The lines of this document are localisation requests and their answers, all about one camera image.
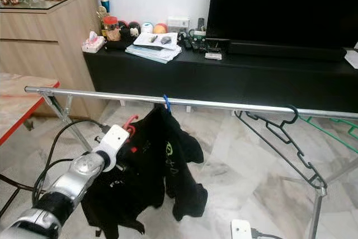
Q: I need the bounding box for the stack of white papers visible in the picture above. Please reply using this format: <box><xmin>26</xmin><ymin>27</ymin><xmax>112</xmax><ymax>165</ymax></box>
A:
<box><xmin>126</xmin><ymin>32</ymin><xmax>182</xmax><ymax>64</ymax></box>

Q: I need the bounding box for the red clothes hanger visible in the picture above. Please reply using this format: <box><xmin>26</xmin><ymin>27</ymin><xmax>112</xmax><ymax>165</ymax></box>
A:
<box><xmin>122</xmin><ymin>114</ymin><xmax>139</xmax><ymax>139</ymax></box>

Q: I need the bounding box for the light wooden cabinet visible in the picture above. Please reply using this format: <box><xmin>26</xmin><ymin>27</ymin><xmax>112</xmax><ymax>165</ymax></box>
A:
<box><xmin>0</xmin><ymin>0</ymin><xmax>107</xmax><ymax>121</ymax></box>

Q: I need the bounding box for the black television console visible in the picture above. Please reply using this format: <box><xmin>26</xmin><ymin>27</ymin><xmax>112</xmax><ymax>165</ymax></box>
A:
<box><xmin>83</xmin><ymin>48</ymin><xmax>358</xmax><ymax>114</ymax></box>

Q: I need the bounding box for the black clothes hanger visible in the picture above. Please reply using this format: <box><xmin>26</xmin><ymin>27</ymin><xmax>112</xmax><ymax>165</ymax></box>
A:
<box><xmin>234</xmin><ymin>105</ymin><xmax>328</xmax><ymax>190</ymax></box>

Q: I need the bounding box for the black soundbar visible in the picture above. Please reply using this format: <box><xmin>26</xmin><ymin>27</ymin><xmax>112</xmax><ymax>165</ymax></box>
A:
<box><xmin>227</xmin><ymin>40</ymin><xmax>347</xmax><ymax>62</ymax></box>

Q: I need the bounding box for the red lidded jar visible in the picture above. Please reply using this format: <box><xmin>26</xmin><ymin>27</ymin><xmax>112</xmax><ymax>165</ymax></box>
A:
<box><xmin>102</xmin><ymin>16</ymin><xmax>120</xmax><ymax>42</ymax></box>

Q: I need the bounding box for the black flat television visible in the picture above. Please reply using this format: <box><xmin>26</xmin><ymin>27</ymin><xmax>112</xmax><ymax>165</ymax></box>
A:
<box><xmin>206</xmin><ymin>0</ymin><xmax>358</xmax><ymax>48</ymax></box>

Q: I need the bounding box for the white paper sheet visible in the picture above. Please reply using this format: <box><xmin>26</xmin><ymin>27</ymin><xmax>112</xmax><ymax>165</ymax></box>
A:
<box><xmin>345</xmin><ymin>50</ymin><xmax>358</xmax><ymax>70</ymax></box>

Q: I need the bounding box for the black shirt with green logo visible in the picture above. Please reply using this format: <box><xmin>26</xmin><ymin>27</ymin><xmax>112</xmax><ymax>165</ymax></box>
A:
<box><xmin>154</xmin><ymin>105</ymin><xmax>209</xmax><ymax>222</ymax></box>

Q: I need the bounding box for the green clothes hanger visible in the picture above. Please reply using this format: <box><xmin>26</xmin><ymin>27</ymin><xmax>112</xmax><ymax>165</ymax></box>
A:
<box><xmin>299</xmin><ymin>116</ymin><xmax>358</xmax><ymax>156</ymax></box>

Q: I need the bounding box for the black plush toy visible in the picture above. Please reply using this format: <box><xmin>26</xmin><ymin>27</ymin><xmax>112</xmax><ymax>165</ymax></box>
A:
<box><xmin>117</xmin><ymin>22</ymin><xmax>140</xmax><ymax>41</ymax></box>

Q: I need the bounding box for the marble table with red edge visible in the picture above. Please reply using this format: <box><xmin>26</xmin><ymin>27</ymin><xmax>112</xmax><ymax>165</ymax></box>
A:
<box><xmin>0</xmin><ymin>73</ymin><xmax>60</xmax><ymax>217</ymax></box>

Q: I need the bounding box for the pink tissue box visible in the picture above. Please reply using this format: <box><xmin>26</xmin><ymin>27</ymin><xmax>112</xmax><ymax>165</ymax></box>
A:
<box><xmin>82</xmin><ymin>32</ymin><xmax>107</xmax><ymax>54</ymax></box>

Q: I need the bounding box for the silver metal clothes rack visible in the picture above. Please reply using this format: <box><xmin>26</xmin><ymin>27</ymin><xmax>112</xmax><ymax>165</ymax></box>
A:
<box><xmin>24</xmin><ymin>86</ymin><xmax>358</xmax><ymax>239</ymax></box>

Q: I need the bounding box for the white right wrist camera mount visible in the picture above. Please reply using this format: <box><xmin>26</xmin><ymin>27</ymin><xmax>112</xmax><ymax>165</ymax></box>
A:
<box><xmin>230</xmin><ymin>219</ymin><xmax>253</xmax><ymax>239</ymax></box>

